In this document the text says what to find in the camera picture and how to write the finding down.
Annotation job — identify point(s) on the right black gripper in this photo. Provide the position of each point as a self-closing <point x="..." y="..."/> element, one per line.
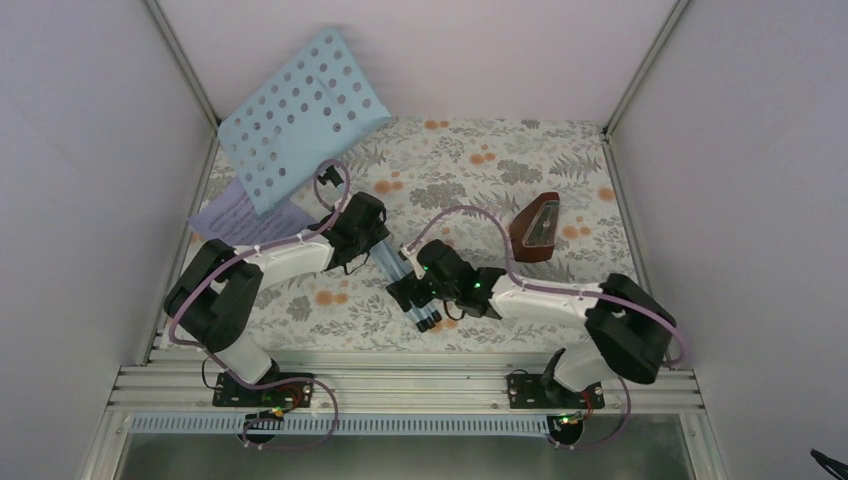
<point x="397" y="290"/>

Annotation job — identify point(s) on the brown wooden metronome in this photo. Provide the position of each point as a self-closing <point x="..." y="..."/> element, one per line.
<point x="516" y="231"/>

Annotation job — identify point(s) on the clear plastic metronome cover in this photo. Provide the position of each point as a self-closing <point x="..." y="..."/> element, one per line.
<point x="541" y="229"/>

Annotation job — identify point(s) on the lilac sheet music page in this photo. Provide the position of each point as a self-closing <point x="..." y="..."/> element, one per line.
<point x="231" y="217"/>

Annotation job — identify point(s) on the light blue music stand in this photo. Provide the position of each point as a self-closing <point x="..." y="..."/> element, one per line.
<point x="286" y="141"/>

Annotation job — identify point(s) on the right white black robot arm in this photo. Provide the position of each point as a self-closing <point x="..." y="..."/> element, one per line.
<point x="629" y="331"/>

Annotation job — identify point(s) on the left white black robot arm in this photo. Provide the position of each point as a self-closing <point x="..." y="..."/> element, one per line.
<point x="214" y="296"/>

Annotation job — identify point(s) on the floral patterned table mat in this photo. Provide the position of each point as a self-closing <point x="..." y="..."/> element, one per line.
<point x="458" y="180"/>

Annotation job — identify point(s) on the black object bottom right corner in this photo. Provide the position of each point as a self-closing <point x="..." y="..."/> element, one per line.
<point x="834" y="467"/>

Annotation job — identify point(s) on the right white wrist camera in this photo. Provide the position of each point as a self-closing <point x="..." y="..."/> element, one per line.
<point x="407" y="255"/>

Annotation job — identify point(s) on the light blue cable duct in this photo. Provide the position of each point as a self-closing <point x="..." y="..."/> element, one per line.
<point x="347" y="424"/>

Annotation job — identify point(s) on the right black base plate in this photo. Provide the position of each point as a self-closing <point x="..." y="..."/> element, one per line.
<point x="527" y="391"/>

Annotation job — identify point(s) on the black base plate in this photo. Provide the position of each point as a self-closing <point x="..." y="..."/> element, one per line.
<point x="296" y="393"/>
<point x="527" y="391"/>

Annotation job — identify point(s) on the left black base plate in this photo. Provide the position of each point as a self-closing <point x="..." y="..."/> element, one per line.
<point x="296" y="393"/>

